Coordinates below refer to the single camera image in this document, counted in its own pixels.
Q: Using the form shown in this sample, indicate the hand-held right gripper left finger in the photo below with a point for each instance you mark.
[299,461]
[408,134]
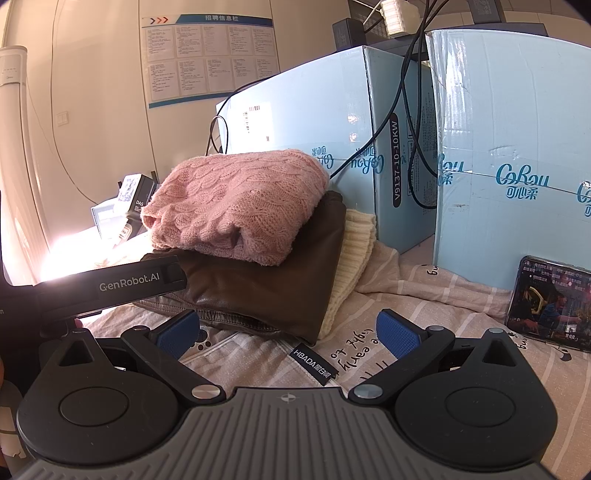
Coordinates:
[180,333]

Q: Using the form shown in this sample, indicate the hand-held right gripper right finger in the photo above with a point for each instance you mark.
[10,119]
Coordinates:
[398,334]

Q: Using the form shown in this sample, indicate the pink knit sweater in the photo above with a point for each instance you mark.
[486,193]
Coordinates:
[231,203]

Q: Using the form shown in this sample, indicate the printed striped bedsheet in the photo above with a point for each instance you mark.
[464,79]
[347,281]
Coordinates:
[425,290]

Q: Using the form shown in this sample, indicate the small grey box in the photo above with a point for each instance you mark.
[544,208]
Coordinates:
[108,221]

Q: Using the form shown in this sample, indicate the black fabric label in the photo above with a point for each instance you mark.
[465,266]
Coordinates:
[316,364]

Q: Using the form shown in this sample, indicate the black device with label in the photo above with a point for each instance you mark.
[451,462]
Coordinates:
[141,194]

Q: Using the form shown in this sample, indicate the cream knit sweater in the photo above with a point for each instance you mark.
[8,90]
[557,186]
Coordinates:
[353,249]

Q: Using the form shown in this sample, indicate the brown leather jacket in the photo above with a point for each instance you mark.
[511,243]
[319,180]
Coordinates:
[277,286]

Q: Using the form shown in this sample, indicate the smartphone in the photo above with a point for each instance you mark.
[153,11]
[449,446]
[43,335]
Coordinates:
[549,304]

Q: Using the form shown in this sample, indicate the white standing air conditioner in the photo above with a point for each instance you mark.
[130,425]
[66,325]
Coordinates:
[21,161]

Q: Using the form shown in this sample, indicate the large light blue cardboard box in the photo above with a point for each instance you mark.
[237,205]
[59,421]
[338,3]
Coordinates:
[517,138]

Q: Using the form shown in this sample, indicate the white wall switch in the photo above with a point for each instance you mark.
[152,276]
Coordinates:
[63,118]

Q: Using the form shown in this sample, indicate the wall notice poster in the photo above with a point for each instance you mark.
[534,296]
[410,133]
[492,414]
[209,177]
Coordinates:
[210,57]

